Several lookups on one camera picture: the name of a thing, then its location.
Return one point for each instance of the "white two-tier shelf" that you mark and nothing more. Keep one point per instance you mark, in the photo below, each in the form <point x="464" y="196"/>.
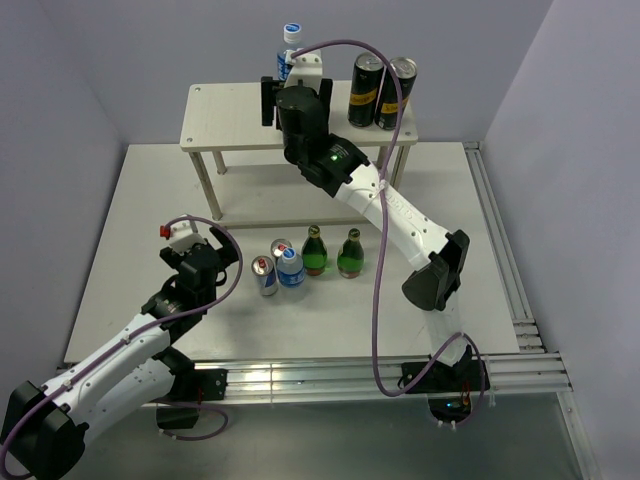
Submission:
<point x="241" y="166"/>

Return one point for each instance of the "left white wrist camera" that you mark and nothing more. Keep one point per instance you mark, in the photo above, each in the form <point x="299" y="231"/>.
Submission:
<point x="182" y="235"/>

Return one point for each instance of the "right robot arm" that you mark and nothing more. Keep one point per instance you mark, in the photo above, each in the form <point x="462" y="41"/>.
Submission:
<point x="436" y="255"/>

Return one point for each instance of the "aluminium side rail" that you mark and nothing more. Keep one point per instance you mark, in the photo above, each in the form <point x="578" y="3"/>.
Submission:
<point x="527" y="332"/>

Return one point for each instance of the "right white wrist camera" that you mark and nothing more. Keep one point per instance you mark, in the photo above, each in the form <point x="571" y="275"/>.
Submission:
<point x="306" y="70"/>

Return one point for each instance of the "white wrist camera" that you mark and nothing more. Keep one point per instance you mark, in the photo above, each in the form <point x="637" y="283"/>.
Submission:
<point x="306" y="70"/>
<point x="182" y="235"/>

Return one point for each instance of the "left green glass bottle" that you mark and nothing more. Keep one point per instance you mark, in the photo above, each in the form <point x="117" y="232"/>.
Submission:
<point x="314" y="252"/>

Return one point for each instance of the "right green glass bottle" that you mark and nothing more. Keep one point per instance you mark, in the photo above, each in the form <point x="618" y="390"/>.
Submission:
<point x="350" y="260"/>

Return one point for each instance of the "blue-label water bottle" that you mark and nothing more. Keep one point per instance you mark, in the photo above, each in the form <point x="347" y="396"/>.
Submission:
<point x="292" y="41"/>
<point x="290" y="268"/>

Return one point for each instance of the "green glass bottle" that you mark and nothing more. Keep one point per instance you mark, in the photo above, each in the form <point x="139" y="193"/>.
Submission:
<point x="350" y="260"/>
<point x="314" y="252"/>

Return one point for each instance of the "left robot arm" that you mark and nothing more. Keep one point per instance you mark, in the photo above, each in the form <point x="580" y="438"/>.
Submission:
<point x="48" y="427"/>

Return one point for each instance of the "black tall can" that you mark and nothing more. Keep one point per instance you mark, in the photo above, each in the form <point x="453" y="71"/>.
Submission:
<point x="367" y="76"/>
<point x="386" y="113"/>

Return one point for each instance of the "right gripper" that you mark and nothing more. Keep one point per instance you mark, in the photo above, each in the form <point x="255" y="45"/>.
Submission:
<point x="267" y="101"/>

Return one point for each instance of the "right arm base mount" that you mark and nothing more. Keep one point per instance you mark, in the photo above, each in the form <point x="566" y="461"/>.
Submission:
<point x="457" y="383"/>

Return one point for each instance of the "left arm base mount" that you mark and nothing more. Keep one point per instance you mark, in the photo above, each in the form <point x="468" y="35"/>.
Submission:
<point x="190" y="395"/>

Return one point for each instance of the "left black tall can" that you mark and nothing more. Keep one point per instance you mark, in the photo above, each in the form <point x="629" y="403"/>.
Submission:
<point x="367" y="76"/>

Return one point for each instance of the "aluminium front rail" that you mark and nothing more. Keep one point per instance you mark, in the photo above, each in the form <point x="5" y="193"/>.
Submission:
<point x="353" y="379"/>

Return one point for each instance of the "right black tall can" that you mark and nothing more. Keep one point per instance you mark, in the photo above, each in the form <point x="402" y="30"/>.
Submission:
<point x="386" y="113"/>

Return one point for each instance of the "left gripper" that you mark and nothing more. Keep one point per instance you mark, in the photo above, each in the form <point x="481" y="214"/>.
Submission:
<point x="228" y="253"/>

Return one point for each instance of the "silver energy can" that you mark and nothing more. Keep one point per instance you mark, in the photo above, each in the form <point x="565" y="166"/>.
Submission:
<point x="278" y="247"/>
<point x="264" y="273"/>

